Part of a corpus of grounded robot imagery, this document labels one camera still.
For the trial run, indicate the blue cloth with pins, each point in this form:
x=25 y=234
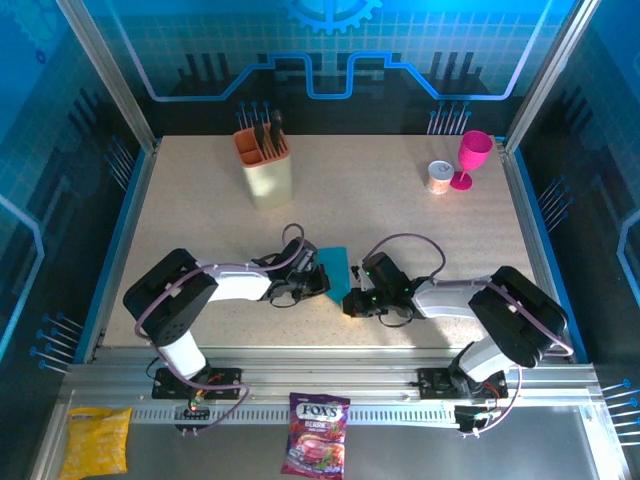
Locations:
x=336 y=270

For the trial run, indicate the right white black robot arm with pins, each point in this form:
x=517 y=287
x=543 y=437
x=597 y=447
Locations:
x=520 y=315

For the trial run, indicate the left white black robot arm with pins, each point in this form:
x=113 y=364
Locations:
x=170 y=305

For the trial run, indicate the cream knife block orange top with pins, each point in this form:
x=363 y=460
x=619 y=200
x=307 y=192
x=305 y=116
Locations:
x=270 y=185

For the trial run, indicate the orange drink can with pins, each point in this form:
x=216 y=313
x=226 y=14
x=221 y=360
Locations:
x=439 y=180

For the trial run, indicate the purple candy bag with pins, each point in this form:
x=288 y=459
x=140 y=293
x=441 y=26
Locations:
x=315 y=435

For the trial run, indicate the right small circuit board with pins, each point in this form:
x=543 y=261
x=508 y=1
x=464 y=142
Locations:
x=470 y=417

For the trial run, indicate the small circuit board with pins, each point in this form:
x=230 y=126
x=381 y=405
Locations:
x=470 y=417
x=192 y=411

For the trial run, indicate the left small circuit board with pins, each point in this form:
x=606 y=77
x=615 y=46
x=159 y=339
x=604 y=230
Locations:
x=192 y=411

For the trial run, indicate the pink plastic goblet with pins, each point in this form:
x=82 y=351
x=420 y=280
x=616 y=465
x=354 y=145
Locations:
x=475 y=150

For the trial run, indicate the yellow snack bag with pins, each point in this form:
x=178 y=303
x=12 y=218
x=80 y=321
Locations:
x=97 y=442

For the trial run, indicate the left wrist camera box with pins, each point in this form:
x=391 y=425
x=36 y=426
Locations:
x=312 y=254

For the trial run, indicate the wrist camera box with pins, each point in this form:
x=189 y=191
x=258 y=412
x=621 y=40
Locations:
x=356 y=272
x=312 y=254

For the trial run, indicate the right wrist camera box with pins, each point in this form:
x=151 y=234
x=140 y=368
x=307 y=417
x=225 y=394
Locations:
x=356 y=272

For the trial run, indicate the aluminium front frame rail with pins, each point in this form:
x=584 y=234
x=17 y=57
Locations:
x=325 y=375

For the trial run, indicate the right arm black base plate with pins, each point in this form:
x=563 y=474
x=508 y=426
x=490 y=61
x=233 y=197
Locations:
x=432 y=382

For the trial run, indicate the right table side rail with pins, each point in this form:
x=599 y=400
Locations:
x=527 y=210

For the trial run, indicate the table side rail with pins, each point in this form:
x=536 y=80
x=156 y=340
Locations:
x=527 y=210
x=131 y=200

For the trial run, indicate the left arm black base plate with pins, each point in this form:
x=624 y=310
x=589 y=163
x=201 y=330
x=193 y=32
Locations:
x=165 y=387

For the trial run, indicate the left table side rail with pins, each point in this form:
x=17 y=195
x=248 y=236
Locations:
x=131 y=200

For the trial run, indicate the right aluminium frame post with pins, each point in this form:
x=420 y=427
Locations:
x=547 y=75

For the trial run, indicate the aluminium frame post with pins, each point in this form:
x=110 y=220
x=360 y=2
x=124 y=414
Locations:
x=111 y=75
x=547 y=75

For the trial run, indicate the left aluminium frame post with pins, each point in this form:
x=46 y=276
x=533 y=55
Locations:
x=111 y=75

